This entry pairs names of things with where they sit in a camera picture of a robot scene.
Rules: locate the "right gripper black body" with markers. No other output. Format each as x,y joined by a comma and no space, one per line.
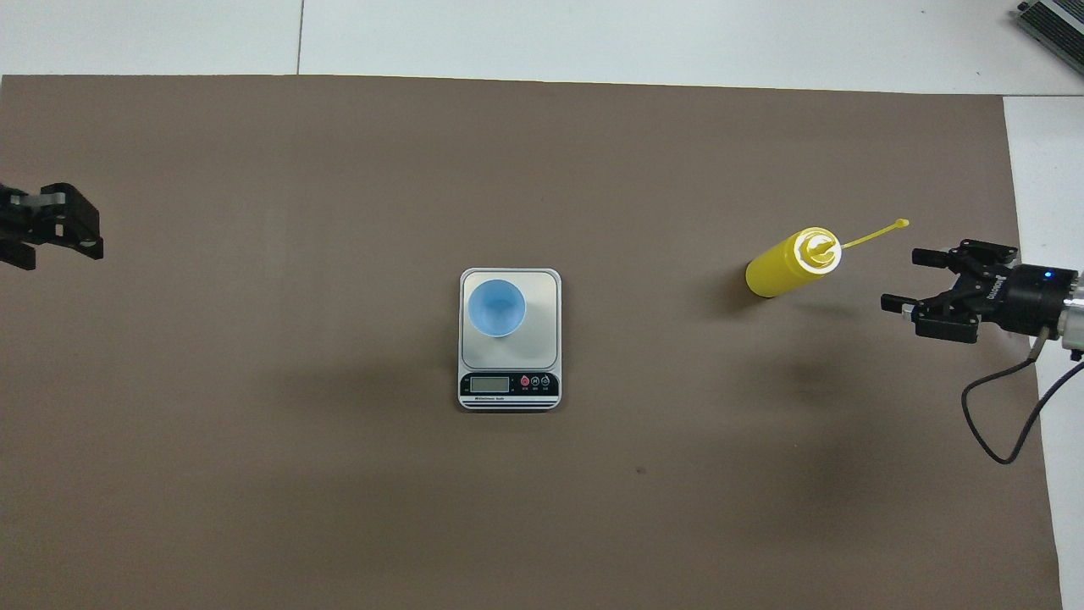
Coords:
1029,301

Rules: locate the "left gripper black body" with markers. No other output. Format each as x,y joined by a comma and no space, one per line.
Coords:
21,220

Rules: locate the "yellow squeeze bottle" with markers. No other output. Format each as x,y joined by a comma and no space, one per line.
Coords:
775,271

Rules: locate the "light blue plastic cup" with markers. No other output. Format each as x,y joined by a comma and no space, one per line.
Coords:
495,309

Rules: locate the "silver digital kitchen scale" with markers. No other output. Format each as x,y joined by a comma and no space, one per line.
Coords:
542,347

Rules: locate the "grey ribbed metal device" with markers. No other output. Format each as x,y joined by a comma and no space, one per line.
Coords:
1059,21

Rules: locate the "brown table mat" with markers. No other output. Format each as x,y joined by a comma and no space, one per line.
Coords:
339,508

